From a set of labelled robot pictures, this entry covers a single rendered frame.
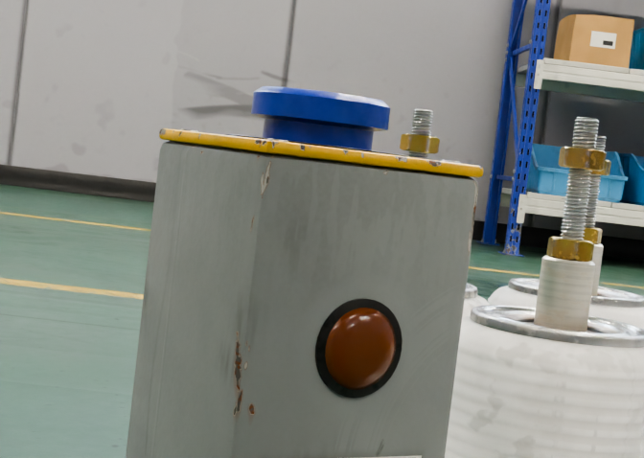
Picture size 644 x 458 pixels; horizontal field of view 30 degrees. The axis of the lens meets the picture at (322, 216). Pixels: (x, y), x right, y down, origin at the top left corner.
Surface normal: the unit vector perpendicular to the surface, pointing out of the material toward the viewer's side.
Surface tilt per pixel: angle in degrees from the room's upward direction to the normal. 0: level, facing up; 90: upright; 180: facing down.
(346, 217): 90
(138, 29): 90
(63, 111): 90
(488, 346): 58
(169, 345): 90
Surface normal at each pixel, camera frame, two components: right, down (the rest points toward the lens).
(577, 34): 0.00, 0.02
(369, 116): 0.66, 0.12
